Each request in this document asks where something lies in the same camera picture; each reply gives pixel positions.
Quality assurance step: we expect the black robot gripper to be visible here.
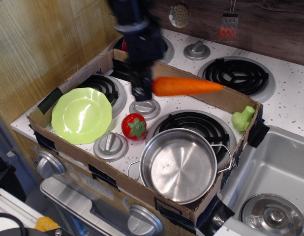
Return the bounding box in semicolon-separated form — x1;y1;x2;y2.
119;23;164;101

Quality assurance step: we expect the orange toy carrot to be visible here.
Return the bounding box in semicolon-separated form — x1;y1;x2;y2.
152;77;224;96

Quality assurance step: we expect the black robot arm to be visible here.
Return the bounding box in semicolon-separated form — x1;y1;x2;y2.
108;0;164;101

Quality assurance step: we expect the light green plastic plate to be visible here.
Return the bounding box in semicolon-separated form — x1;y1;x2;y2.
51;88;112;145

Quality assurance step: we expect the silver stovetop knob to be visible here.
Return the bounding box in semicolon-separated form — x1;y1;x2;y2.
93;132;128;161
183;40;211;60
129;99;160;120

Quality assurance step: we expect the red toy strawberry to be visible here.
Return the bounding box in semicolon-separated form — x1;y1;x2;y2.
122;113;147;140

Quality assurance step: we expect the dark red toy cup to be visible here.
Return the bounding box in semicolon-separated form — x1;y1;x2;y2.
122;38;128;52

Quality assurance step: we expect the hanging metal skimmer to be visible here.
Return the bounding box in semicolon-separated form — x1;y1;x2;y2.
169;0;191;29

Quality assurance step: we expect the stainless steel pot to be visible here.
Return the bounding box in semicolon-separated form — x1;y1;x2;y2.
138;128;233;205

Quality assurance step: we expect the brown cardboard fence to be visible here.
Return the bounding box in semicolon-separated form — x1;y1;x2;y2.
28;49;264;236

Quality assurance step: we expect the hanging metal spatula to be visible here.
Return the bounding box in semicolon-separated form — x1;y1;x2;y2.
219;0;239;39

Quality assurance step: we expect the light green toy broccoli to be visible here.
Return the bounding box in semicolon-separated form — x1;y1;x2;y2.
231;106;255;132

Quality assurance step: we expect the silver oven front knob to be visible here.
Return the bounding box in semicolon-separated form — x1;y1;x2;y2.
36;150;65;179
127;204;164;236

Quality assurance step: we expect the grey toy sink basin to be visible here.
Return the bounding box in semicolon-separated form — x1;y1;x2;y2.
216;126;304;236

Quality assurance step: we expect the silver pot lid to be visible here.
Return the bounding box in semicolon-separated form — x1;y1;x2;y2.
240;194;304;236

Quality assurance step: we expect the silver oven door handle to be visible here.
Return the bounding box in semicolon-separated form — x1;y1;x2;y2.
40;177;124;236

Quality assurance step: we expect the black cable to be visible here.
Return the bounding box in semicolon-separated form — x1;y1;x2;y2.
0;212;27;236

